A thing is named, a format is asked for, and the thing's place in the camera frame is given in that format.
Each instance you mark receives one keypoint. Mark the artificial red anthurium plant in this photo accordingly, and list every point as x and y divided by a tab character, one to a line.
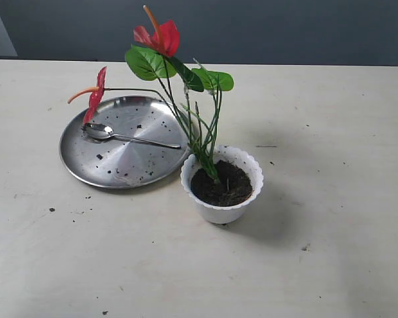
152	57

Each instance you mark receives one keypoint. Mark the steel spoon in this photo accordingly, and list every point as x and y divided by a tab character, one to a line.
104	132

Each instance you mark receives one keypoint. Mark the white scalloped plastic pot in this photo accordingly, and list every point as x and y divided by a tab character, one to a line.
216	213

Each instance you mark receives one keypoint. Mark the dark soil in pot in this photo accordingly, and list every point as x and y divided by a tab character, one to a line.
233	188

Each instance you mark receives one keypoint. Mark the round steel plate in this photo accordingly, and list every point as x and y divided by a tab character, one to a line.
160	146

